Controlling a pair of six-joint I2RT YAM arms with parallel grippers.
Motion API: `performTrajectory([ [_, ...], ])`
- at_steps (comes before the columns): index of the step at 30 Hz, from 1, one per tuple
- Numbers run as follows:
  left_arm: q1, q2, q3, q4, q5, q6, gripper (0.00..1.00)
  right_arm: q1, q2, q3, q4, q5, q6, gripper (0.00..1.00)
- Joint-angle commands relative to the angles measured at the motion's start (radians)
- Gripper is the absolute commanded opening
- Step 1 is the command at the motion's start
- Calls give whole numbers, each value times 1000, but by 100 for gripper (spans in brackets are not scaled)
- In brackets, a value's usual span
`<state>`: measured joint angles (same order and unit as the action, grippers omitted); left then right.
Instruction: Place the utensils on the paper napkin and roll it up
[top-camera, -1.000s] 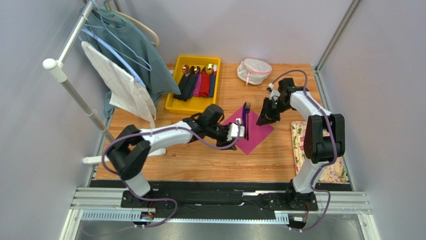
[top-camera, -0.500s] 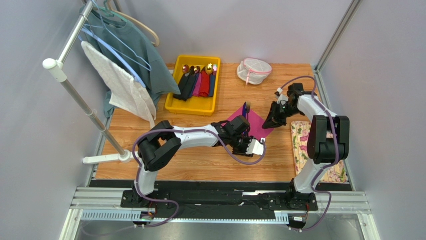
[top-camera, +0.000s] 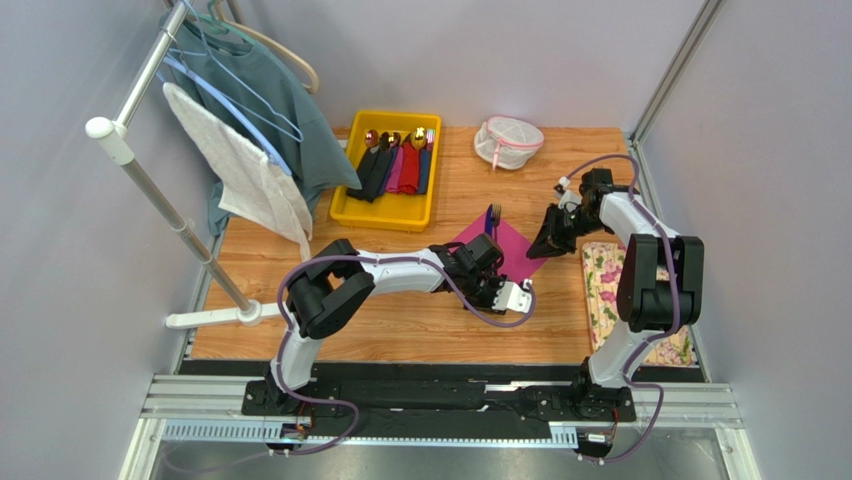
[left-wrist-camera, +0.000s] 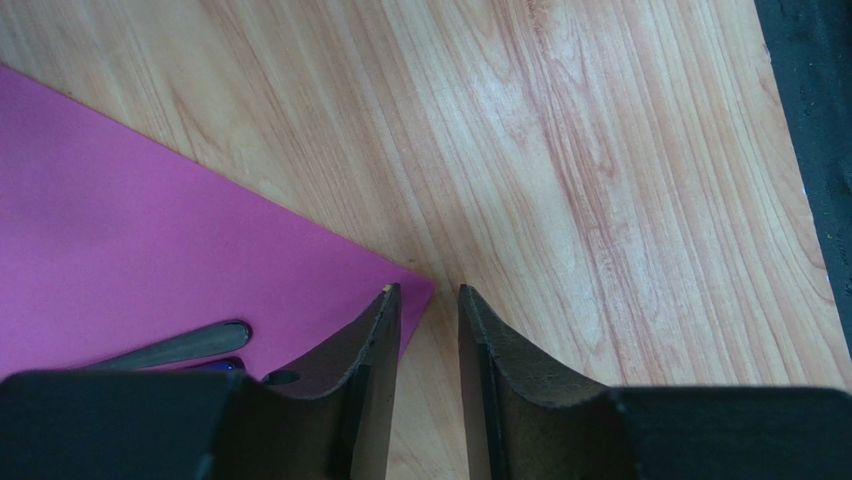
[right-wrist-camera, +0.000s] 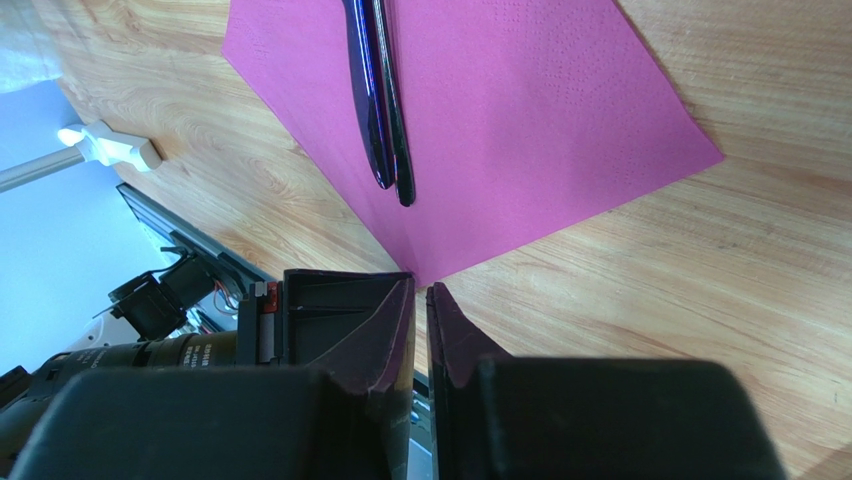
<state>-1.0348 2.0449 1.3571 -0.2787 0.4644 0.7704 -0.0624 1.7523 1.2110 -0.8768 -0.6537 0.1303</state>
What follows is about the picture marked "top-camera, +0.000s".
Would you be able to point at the blue rolled napkin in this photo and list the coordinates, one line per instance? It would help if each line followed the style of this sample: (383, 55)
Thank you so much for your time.
(425, 160)

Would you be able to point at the blue hanger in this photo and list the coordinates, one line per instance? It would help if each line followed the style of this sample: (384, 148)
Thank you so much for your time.
(175, 58)

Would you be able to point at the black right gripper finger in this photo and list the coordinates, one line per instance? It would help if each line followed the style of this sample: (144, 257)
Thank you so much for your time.
(551, 230)
(549, 245)

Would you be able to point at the yellow plastic bin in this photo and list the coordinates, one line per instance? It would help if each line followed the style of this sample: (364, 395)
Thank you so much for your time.
(390, 211)

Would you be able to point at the red rolled napkin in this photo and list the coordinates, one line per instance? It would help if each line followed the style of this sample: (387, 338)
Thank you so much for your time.
(410, 172)

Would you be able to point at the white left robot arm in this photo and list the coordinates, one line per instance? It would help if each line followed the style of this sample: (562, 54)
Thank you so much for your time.
(319, 297)

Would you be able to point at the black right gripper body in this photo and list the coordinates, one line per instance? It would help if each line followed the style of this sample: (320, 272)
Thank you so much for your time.
(559, 226)

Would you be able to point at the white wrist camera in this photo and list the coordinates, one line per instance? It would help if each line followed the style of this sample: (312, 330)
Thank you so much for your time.
(514, 297)
(567, 199)

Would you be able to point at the black rolled napkin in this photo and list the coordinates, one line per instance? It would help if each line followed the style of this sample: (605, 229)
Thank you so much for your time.
(374, 165)

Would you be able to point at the white mesh laundry bag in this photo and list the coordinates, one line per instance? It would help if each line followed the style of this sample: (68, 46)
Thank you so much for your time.
(507, 143)

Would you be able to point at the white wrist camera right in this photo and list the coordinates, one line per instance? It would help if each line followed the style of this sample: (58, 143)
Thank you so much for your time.
(567, 199)

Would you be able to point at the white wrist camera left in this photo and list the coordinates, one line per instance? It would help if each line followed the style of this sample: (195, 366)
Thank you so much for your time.
(514, 297)

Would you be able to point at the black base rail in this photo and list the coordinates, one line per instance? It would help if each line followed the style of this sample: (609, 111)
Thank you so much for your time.
(441, 401)

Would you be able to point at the pink rolled napkin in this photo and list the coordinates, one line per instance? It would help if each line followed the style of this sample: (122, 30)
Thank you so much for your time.
(393, 178)

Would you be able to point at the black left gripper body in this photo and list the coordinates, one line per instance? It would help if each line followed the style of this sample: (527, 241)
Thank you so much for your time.
(481, 292)

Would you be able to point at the white towel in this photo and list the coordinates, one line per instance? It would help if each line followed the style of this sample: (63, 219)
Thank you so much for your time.
(254, 187)

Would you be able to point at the pink paper napkin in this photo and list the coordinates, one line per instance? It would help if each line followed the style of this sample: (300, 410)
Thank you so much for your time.
(517, 266)

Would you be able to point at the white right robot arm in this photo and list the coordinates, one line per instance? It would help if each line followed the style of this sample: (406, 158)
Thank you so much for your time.
(660, 286)

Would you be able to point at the teal shirt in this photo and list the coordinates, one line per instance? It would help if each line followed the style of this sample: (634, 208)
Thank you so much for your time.
(258, 128)

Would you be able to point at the floral tray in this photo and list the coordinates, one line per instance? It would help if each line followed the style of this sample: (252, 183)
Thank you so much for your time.
(602, 264)

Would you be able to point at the beige hanger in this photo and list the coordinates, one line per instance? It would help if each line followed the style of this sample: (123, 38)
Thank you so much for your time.
(228, 13)

